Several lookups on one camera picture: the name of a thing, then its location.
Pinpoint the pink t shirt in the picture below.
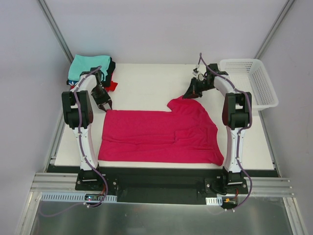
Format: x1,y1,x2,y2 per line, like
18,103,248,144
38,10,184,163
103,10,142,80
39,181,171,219
98,97,224,166

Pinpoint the white plastic laundry basket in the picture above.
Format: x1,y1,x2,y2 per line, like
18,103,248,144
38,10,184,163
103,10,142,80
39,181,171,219
220,59,279,111

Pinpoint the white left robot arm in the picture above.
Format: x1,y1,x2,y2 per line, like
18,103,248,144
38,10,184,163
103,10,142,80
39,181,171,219
62,66,112,171

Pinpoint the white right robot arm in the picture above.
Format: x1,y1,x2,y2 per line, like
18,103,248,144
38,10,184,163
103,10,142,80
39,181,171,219
183,64,252,195

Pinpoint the red folded t shirt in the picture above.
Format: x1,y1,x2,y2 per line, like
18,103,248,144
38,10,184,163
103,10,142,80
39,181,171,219
67,80,118,92

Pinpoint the black folded t shirt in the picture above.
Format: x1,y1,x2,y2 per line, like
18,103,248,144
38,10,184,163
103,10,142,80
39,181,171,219
101,58,115,82

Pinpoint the teal folded t shirt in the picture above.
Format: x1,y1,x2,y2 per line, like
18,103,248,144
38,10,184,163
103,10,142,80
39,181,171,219
68,54,112,81

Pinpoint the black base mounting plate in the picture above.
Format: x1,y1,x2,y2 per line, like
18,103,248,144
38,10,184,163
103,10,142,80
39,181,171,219
75,167,248,205

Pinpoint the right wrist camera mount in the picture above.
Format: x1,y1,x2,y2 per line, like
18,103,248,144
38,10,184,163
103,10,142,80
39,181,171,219
193,66,203,80

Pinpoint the left aluminium corner post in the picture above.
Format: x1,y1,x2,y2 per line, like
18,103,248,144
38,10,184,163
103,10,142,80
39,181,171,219
37,0,74,63

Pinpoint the aluminium corner post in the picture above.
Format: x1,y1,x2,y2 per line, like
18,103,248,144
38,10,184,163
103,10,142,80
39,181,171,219
37,0,74,63
254,0,297,60

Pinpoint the aluminium frame rail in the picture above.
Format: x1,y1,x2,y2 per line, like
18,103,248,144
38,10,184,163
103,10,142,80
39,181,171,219
30,172,296,198

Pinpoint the left white cable duct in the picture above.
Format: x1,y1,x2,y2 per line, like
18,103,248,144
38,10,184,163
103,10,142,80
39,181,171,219
41,192,117,204

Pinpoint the white cable duct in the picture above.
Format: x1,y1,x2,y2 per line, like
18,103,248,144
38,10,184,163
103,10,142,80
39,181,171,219
205,196,223,206
41,192,117,204

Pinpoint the right white cable duct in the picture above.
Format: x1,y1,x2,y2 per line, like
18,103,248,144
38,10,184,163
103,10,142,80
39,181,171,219
205,196,223,206

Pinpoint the right aluminium corner post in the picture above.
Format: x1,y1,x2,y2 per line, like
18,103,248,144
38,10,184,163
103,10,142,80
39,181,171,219
254,0,297,60

